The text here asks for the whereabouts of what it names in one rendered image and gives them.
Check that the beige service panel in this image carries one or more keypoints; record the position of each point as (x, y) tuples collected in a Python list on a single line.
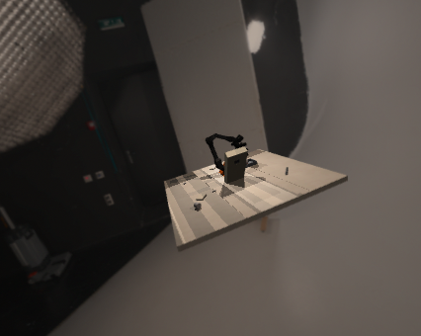
[(234, 164)]

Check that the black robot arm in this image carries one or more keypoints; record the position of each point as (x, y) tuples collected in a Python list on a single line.
[(209, 141)]

